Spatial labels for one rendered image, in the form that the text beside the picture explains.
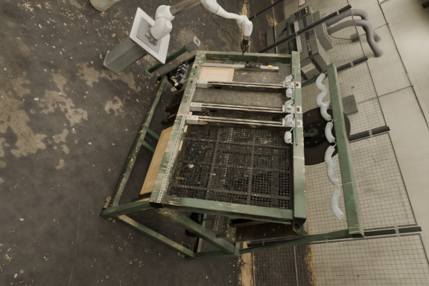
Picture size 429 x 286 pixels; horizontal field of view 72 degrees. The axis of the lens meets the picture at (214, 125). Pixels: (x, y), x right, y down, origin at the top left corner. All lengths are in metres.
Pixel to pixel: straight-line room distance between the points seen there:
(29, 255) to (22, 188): 0.55
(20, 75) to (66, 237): 1.60
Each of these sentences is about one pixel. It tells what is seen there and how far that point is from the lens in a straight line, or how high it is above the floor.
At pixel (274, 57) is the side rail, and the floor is 1.64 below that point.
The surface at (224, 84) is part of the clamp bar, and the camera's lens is 3.49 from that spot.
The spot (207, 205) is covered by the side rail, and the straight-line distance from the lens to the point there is 2.60.
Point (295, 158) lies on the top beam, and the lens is 2.81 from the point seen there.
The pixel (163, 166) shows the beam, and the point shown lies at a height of 0.84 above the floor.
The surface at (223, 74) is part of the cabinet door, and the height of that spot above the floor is 1.12.
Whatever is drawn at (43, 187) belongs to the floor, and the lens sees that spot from 3.16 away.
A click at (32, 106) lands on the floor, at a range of 3.34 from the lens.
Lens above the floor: 2.87
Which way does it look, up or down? 34 degrees down
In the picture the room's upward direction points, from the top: 68 degrees clockwise
